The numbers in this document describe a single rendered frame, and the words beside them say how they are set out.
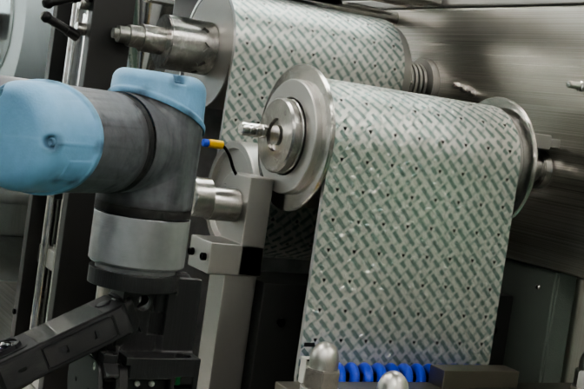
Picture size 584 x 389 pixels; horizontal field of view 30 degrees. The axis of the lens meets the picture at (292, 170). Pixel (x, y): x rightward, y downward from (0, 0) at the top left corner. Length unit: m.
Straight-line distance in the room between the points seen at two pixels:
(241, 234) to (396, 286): 0.16
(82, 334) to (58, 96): 0.19
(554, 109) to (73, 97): 0.68
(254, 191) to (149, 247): 0.28
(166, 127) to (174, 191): 0.05
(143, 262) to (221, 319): 0.29
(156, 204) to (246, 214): 0.28
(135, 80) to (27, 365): 0.22
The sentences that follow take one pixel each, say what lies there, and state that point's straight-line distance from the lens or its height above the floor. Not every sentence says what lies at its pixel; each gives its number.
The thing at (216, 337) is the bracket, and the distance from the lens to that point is 1.11.
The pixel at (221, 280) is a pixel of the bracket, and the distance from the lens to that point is 1.10.
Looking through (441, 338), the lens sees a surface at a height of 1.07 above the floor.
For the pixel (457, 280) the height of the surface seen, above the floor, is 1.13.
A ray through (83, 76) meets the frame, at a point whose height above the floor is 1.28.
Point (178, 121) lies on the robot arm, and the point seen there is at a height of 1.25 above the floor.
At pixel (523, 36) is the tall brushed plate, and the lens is 1.33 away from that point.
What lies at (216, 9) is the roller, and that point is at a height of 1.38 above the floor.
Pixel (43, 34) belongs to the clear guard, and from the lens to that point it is 2.00.
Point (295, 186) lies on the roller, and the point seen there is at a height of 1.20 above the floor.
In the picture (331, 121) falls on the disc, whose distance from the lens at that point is 1.03.
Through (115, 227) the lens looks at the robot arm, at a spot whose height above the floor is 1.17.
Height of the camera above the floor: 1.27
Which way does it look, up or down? 3 degrees down
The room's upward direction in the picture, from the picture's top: 8 degrees clockwise
